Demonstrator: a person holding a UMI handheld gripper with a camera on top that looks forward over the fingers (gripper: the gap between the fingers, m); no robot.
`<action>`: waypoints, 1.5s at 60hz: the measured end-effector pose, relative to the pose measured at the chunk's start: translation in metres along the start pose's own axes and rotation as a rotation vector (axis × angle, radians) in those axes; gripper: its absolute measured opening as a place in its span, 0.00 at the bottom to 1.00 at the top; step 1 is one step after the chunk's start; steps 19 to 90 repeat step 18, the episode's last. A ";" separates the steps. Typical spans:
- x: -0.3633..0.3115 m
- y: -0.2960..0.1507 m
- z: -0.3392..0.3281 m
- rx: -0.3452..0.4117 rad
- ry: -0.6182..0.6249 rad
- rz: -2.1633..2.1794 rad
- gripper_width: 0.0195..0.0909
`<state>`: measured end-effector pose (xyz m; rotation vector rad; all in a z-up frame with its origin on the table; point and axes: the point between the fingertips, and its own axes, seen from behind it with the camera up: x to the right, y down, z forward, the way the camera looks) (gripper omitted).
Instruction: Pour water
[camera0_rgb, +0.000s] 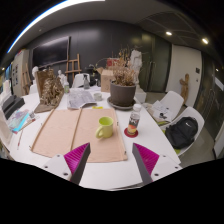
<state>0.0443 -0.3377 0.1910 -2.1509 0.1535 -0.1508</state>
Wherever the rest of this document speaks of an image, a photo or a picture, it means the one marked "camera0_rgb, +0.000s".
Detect long thin paintbrush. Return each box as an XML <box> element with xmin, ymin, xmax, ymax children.
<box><xmin>16</xmin><ymin>129</ymin><xmax>24</xmax><ymax>150</ymax></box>

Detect black backpack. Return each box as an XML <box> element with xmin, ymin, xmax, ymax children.
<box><xmin>164</xmin><ymin>116</ymin><xmax>199</xmax><ymax>150</ymax></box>

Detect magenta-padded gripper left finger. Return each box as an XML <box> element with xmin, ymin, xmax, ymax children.
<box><xmin>41</xmin><ymin>142</ymin><xmax>92</xmax><ymax>186</ymax></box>

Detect wooden easel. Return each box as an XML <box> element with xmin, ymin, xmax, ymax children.
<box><xmin>64</xmin><ymin>53</ymin><xmax>83</xmax><ymax>83</ymax></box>
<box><xmin>21</xmin><ymin>63</ymin><xmax>33</xmax><ymax>96</ymax></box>

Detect dried plant in dark pot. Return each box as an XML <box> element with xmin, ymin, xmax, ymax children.
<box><xmin>109</xmin><ymin>48</ymin><xmax>138</xmax><ymax>108</ymax></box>

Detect black wall screen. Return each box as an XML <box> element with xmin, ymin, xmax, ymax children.
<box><xmin>32</xmin><ymin>35</ymin><xmax>72</xmax><ymax>68</ymax></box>

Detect colourful printed book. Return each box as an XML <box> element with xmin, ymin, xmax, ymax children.
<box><xmin>7</xmin><ymin>108</ymin><xmax>37</xmax><ymax>133</ymax></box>

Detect long ceiling light strip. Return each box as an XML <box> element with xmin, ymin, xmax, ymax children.
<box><xmin>7</xmin><ymin>0</ymin><xmax>106</xmax><ymax>54</ymax></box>

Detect clear drink bottle white cap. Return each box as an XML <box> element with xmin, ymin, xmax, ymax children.
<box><xmin>126</xmin><ymin>103</ymin><xmax>143</xmax><ymax>136</ymax></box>

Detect grey newspaper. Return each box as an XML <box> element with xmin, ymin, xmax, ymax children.
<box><xmin>67</xmin><ymin>88</ymin><xmax>98</xmax><ymax>110</ymax></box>

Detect tall white statue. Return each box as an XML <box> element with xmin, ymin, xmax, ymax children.
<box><xmin>129</xmin><ymin>49</ymin><xmax>148</xmax><ymax>104</ymax></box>

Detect brown sculpture on board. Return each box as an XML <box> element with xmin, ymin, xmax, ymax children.
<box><xmin>33</xmin><ymin>68</ymin><xmax>65</xmax><ymax>114</ymax></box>

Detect black flat boxes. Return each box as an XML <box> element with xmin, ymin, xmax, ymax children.
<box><xmin>1</xmin><ymin>94</ymin><xmax>26</xmax><ymax>120</ymax></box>

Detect yellow-green mug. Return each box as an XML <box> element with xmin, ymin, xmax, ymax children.
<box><xmin>95</xmin><ymin>116</ymin><xmax>115</xmax><ymax>140</ymax></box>

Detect flat round red coaster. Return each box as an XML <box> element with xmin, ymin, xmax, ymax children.
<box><xmin>123</xmin><ymin>127</ymin><xmax>140</xmax><ymax>139</ymax></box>

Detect small white figurine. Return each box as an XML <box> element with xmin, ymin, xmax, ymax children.
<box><xmin>57</xmin><ymin>69</ymin><xmax>68</xmax><ymax>86</ymax></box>

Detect cardboard box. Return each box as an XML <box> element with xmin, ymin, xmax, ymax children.
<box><xmin>96</xmin><ymin>67</ymin><xmax>116</xmax><ymax>93</ymax></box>

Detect white cabinet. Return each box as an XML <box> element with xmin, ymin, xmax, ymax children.
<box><xmin>11</xmin><ymin>49</ymin><xmax>31</xmax><ymax>98</ymax></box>

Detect brown wooden figure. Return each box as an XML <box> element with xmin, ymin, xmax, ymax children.
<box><xmin>179</xmin><ymin>73</ymin><xmax>190</xmax><ymax>104</ymax></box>

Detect white plastic chair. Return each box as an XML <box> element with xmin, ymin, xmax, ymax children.
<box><xmin>72</xmin><ymin>72</ymin><xmax>90</xmax><ymax>89</ymax></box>
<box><xmin>156</xmin><ymin>90</ymin><xmax>185</xmax><ymax>123</ymax></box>
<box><xmin>164</xmin><ymin>106</ymin><xmax>205</xmax><ymax>157</ymax></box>

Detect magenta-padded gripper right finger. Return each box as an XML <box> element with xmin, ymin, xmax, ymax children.
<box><xmin>132</xmin><ymin>142</ymin><xmax>184</xmax><ymax>186</ymax></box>

